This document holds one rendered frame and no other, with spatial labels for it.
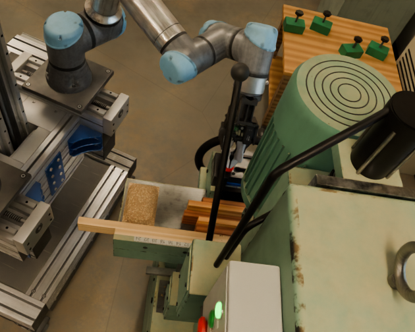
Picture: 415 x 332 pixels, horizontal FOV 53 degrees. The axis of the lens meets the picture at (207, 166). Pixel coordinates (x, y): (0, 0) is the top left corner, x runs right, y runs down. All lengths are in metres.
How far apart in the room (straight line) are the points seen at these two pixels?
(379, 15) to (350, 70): 2.48
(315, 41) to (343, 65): 1.75
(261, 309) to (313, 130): 0.27
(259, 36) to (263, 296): 0.62
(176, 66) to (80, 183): 1.17
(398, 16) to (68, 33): 2.36
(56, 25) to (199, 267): 0.94
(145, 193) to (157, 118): 1.39
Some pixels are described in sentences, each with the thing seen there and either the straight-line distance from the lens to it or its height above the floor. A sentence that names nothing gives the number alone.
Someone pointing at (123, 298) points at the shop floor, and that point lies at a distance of 1.98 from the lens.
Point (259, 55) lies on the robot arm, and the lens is 0.95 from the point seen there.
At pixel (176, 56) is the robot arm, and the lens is 0.91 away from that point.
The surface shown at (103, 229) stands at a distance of 1.08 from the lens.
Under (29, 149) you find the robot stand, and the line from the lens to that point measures 1.47.
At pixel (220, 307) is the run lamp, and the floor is 1.46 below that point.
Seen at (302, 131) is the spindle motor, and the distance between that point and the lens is 0.62.
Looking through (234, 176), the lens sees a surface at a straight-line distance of 1.11.
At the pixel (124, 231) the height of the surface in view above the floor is 0.95.
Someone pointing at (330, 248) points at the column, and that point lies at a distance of 0.47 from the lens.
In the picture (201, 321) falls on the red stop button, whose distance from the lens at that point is 0.56.
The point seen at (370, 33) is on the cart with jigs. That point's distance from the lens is 2.70.
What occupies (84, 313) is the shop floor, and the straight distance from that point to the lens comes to 1.97.
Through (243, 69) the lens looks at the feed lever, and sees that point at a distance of 0.76.
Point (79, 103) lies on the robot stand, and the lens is 1.45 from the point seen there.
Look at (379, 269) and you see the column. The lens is 0.49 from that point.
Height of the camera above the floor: 1.91
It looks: 55 degrees down
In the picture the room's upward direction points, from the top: 19 degrees clockwise
